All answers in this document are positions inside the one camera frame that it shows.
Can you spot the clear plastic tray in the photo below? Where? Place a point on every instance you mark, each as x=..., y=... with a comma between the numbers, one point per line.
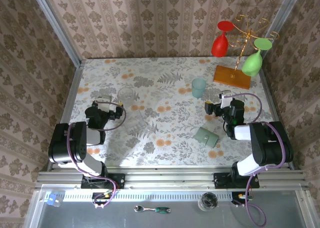
x=136, y=124

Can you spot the green leather card holder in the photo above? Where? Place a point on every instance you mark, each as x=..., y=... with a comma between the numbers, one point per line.
x=206, y=137

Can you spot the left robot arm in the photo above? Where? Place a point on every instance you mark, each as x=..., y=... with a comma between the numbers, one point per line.
x=75, y=142

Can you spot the clear glass tumbler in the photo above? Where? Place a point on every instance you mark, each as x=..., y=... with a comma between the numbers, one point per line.
x=126, y=94

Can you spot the teal plastic cup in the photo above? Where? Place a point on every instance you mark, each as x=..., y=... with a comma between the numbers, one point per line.
x=198, y=89

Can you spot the gold rack with wooden base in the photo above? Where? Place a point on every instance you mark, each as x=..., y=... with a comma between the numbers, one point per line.
x=230, y=77

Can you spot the green plastic wine glass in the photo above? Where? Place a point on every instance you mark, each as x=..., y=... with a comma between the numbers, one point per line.
x=252, y=63

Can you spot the floral patterned table cover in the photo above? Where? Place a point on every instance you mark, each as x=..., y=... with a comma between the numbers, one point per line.
x=175, y=150

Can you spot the red plastic wine glass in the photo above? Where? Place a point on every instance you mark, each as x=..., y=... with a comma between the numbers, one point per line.
x=220, y=46

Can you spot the black power connector box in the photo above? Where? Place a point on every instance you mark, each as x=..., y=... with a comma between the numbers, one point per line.
x=240, y=197
x=100, y=196

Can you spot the clear glass jar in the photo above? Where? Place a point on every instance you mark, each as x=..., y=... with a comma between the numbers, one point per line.
x=207, y=201

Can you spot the blue and white connector block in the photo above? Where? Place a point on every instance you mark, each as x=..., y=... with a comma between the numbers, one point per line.
x=51, y=200

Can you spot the grey metal shelf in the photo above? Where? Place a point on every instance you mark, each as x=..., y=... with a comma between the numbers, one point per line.
x=175, y=220

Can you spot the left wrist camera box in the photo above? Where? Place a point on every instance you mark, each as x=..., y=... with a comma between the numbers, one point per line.
x=103, y=104

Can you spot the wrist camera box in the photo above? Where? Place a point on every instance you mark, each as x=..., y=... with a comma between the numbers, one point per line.
x=103, y=104
x=225, y=101

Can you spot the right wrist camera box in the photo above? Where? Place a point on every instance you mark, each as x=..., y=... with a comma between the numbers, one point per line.
x=225, y=101

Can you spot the aluminium table side rail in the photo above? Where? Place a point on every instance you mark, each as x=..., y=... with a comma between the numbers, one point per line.
x=276, y=112
x=73, y=92

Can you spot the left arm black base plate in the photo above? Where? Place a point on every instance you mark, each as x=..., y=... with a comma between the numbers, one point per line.
x=117, y=180

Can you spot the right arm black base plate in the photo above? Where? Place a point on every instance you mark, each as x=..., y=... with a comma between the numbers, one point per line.
x=221, y=180

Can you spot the aluminium frame rail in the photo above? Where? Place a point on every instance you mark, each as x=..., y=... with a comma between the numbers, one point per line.
x=170, y=178

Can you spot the aluminium frame post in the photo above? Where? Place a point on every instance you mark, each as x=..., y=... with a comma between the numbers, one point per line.
x=57, y=30
x=285, y=15

